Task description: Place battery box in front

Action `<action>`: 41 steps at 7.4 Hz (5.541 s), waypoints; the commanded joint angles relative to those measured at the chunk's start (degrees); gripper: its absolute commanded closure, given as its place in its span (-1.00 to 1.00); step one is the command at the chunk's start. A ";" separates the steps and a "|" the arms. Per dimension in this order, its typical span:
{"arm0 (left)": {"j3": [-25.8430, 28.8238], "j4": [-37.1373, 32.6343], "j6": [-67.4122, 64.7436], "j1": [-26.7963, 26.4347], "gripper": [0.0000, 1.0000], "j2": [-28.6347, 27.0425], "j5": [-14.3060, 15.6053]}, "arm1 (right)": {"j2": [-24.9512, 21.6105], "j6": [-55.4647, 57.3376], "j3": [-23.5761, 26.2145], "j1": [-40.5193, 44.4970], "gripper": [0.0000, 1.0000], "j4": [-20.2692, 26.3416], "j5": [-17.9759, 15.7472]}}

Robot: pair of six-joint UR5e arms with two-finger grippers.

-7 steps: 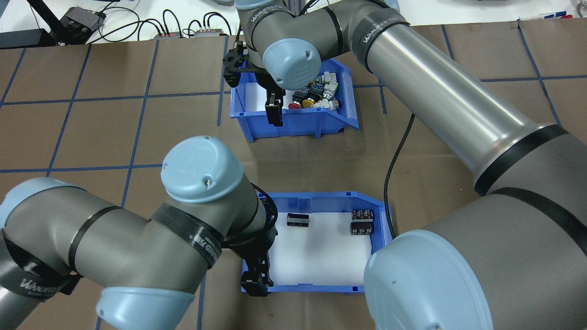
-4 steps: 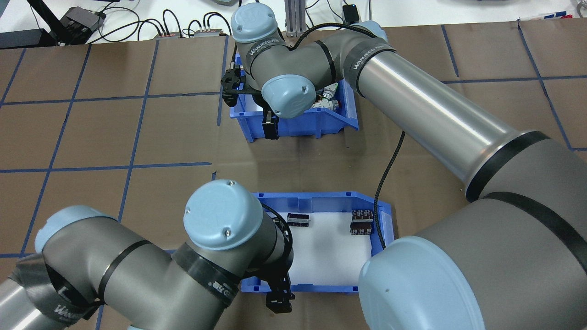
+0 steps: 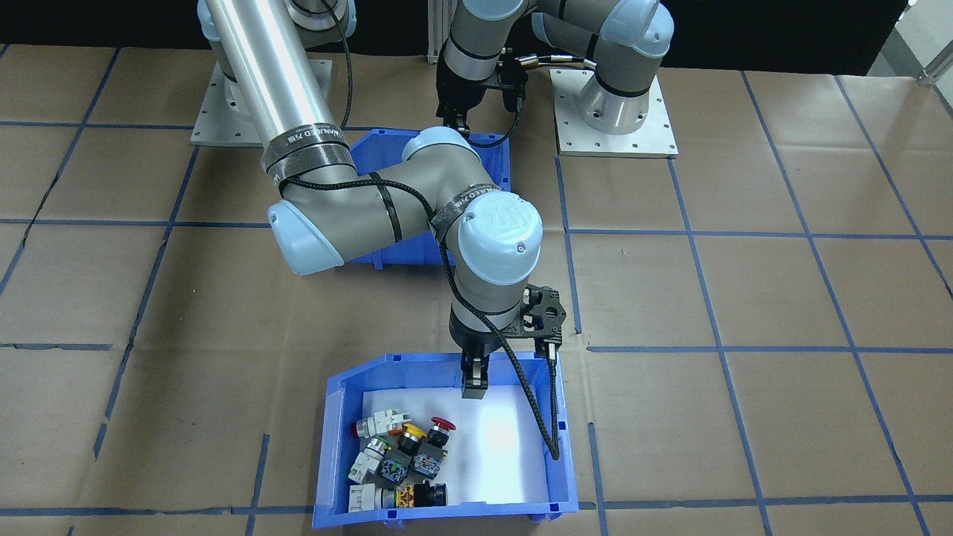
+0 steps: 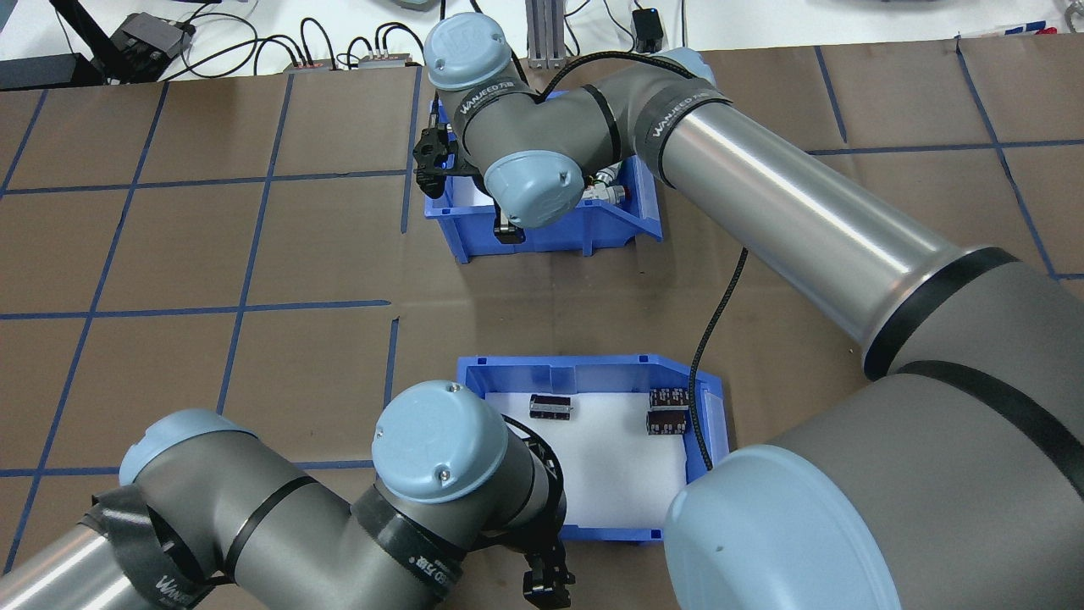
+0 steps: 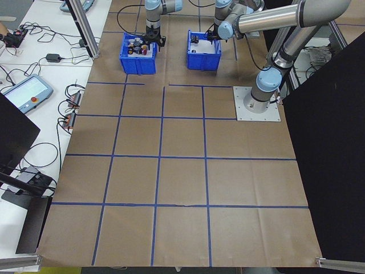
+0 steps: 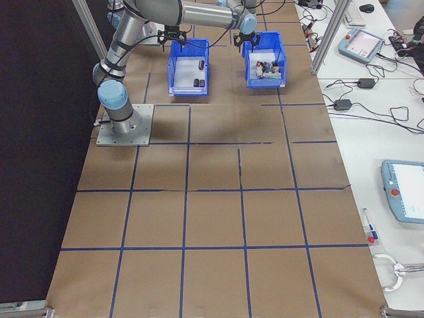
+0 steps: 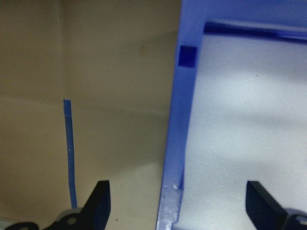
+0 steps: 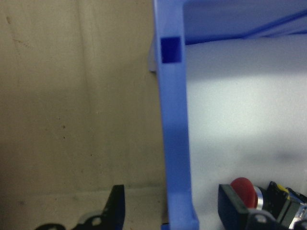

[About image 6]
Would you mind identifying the dark sleeved person forearm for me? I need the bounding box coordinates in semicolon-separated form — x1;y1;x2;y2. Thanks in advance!
409;16;424;50

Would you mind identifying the teach pendant with pink screen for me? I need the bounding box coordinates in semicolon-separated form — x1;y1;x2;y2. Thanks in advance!
337;28;386;66

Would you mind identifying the long black adapter cable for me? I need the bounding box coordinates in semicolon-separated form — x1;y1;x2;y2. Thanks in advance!
323;94;424;134

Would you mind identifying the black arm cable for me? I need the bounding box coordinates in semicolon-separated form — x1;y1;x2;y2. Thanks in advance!
127;26;235;50

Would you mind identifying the metal corner profile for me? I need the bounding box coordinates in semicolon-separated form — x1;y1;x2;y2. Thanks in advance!
379;305;424;318

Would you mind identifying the pile of small mixed parts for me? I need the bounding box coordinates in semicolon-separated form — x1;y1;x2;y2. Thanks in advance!
248;49;282;80

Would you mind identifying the white bin liner sheet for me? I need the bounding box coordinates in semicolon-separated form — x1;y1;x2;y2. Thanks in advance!
174;56;206;89

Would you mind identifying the slanted aluminium profile post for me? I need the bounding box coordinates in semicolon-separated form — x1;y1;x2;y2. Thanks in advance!
310;0;352;76

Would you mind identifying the black device with cables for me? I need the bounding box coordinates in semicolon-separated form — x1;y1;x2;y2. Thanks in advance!
295;0;324;10

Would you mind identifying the small board with red wires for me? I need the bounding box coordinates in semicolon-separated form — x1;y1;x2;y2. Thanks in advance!
306;35;322;52
301;21;319;37

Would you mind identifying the aluminium frame post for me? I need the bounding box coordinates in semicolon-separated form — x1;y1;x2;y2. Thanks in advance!
72;0;107;61

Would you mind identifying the black teach pendant cable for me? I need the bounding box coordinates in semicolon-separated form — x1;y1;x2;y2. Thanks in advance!
365;52;424;80

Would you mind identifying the teach pendant with white screen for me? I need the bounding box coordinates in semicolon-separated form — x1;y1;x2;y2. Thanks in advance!
380;159;424;225

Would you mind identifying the blue bin with batteries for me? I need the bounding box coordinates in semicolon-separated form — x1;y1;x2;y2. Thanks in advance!
167;38;211;97

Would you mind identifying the white marker pen blue tip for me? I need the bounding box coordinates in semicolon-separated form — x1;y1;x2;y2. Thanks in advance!
362;207;375;233

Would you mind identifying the foil wrapped tool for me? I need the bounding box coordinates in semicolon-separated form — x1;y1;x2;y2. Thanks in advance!
392;262;424;276

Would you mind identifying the black board with red wires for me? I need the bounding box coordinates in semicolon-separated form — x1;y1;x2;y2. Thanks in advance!
387;29;413;60

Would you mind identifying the blue bin with push buttons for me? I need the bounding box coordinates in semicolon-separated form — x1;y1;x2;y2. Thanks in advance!
242;31;288;89

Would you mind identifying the white tape ring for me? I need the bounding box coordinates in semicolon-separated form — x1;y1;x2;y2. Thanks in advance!
372;253;405;292

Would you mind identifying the white keyboard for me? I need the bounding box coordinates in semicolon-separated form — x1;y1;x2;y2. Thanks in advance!
343;1;367;27

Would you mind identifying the black frame cover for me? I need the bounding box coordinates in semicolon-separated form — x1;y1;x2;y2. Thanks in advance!
0;0;107;304

